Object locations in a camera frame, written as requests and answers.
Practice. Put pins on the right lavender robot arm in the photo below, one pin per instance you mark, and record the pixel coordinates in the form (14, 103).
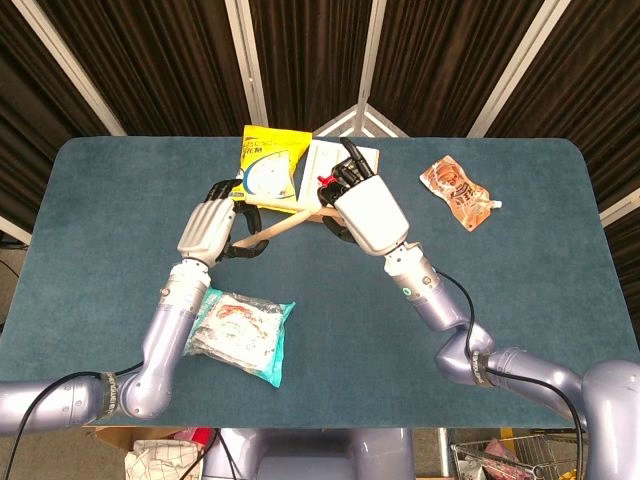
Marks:
(440, 305)

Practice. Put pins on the brown cardboard carton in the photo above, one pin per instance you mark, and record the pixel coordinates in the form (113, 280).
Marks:
(125, 436)

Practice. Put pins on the orange spouted drink pouch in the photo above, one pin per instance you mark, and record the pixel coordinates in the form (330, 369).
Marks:
(450, 185)

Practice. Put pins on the flat white cardboard box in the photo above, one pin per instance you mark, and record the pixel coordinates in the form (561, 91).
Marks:
(312, 170)

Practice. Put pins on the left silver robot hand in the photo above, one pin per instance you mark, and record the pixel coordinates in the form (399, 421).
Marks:
(205, 230)

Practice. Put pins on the white checked cloth bag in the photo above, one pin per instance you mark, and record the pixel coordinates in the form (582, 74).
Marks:
(160, 462)

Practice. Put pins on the blue table mat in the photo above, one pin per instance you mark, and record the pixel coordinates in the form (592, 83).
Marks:
(350, 310)

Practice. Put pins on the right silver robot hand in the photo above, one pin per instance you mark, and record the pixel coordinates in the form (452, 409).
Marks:
(372, 210)

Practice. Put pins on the teal clear noodle packet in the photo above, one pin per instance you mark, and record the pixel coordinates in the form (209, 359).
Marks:
(245, 330)

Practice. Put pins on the white partition frame post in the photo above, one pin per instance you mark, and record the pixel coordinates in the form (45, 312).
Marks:
(520, 65)
(12, 230)
(68, 65)
(372, 50)
(620, 210)
(247, 65)

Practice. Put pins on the white partition base foot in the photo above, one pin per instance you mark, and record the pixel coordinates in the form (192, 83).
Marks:
(336, 124)

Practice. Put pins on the yellow snack bag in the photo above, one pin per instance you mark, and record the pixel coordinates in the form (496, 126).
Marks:
(270, 150)

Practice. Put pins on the left lavender robot arm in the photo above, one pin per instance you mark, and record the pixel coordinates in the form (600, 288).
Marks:
(165, 340)

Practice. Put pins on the lavender robot torso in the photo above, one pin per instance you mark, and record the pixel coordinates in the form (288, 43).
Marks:
(310, 455)

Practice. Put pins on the dark brown pleated curtain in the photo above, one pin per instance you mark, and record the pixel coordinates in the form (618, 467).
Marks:
(165, 60)

